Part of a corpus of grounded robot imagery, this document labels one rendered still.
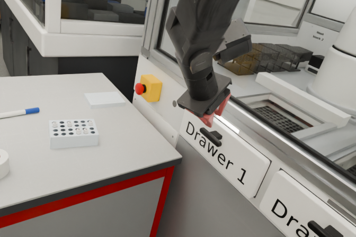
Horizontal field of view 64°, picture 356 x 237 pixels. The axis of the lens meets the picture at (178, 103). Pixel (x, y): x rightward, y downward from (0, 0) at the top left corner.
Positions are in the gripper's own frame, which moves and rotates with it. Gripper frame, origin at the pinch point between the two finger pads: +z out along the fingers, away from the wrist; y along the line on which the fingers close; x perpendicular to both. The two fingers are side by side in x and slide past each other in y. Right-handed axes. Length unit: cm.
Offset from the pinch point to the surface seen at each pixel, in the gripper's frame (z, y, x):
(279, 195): 12.2, -2.9, -17.1
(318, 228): 8.0, -6.0, -26.2
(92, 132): 7.2, -17.3, 31.7
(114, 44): 19, 22, 80
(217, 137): 9.3, 0.8, 1.3
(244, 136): 9.2, 4.2, -4.2
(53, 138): 0.9, -25.5, 33.5
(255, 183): 13.9, -2.9, -11.1
